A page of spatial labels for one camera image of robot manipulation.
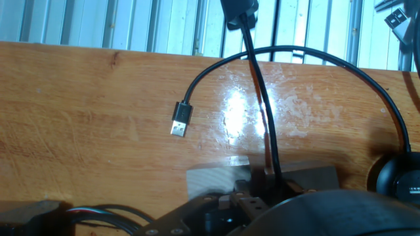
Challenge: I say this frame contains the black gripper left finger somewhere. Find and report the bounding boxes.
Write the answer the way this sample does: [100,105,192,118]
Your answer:
[133,191,270,236]

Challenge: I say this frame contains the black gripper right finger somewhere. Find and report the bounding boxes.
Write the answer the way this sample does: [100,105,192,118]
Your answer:
[281,181,318,198]

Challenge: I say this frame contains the black USB adapter with cable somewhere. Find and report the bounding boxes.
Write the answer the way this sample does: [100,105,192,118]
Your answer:
[219,0,285,190]

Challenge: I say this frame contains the black round USB hub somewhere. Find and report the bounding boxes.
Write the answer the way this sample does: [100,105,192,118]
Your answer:
[375,152,420,206]

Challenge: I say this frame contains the grey USB plug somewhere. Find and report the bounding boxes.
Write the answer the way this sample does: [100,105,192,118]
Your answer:
[383,7,415,46]

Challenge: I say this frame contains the wooden cube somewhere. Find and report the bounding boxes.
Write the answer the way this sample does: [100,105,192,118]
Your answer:
[186,155,253,201]
[263,159,341,191]

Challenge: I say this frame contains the black dock cable bundle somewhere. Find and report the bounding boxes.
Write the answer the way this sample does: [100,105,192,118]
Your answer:
[64,204,156,236]

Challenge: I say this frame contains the black hub cable with plug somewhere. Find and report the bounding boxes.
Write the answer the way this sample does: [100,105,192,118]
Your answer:
[169,45,413,155]

